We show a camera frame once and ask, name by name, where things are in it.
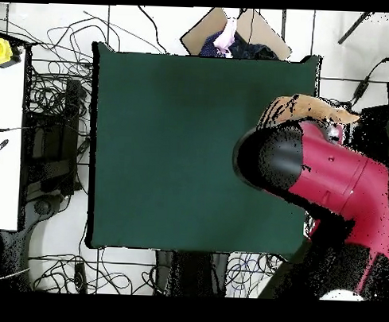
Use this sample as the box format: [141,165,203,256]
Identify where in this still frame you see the orange terry towel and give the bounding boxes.
[257,91,362,133]

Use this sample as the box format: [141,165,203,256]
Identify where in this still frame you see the dark green table cloth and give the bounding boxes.
[84,41,323,257]

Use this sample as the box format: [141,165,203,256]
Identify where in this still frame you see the dark blue garments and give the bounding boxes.
[199,29,281,60]

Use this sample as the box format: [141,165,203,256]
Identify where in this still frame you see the cardboard box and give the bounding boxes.
[179,6,294,61]

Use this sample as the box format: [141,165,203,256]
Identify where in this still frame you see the pink garment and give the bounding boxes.
[212,17,238,58]

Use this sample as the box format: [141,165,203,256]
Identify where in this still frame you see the black equipment rack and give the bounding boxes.
[21,76,90,200]

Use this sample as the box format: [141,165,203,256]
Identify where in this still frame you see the black power strip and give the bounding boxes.
[73,262,88,293]

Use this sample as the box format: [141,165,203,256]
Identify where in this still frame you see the white table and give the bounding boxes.
[0,45,27,232]

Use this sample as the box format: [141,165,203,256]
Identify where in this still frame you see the black rod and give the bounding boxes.
[337,10,374,46]

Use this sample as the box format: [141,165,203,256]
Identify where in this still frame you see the yellow emergency stop button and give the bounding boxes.
[0,37,23,70]

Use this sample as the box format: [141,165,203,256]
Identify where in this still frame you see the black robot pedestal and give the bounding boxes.
[154,250,230,298]

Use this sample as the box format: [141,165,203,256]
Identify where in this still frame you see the blue and black cable tangle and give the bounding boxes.
[224,252,282,298]

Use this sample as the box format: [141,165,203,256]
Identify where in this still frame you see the black power adapter with cable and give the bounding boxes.
[350,48,389,107]

